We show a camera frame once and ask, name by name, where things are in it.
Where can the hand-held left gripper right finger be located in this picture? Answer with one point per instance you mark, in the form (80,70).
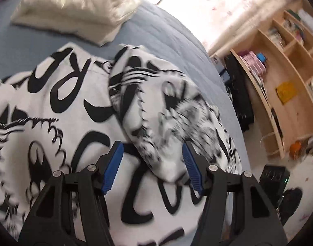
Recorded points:
(193,169)

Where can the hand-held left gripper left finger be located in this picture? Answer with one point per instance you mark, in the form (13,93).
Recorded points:
(111,169)

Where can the white black graffiti print jacket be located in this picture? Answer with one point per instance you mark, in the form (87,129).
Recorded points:
(151,100)

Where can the orange small object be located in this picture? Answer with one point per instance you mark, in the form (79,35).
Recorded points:
(296,148)

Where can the black flat device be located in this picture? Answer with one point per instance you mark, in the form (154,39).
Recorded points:
(276,123)

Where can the wooden curved shelf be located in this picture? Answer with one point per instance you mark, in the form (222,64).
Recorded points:
(287,117)

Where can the black white patterned cloth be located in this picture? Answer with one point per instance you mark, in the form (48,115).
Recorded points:
(239,94)

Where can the dark blue carton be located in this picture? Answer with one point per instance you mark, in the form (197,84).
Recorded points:
(220,69)

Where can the stack of pink boxes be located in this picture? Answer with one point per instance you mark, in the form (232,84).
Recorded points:
(252,62)

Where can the small blue box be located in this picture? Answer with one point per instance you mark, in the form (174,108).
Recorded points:
(261,57)

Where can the blue-grey bed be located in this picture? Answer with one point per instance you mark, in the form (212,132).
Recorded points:
(159,35)

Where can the light floral curtain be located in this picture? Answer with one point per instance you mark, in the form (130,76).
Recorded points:
(210,10)

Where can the cream puffer jacket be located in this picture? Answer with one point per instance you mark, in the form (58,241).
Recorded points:
(69,7)

